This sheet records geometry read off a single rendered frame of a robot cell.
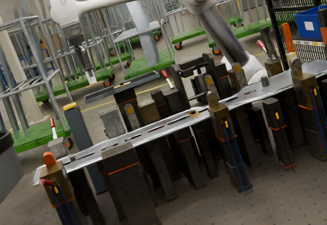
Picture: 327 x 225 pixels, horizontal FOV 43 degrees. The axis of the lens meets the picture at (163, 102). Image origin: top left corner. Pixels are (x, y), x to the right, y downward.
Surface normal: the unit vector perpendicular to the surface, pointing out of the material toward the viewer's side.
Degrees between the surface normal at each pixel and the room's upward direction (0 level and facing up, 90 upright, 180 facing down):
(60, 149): 90
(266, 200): 0
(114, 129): 90
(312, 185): 0
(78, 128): 90
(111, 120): 90
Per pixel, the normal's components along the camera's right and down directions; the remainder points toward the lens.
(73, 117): 0.20, 0.18
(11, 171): 0.80, -0.07
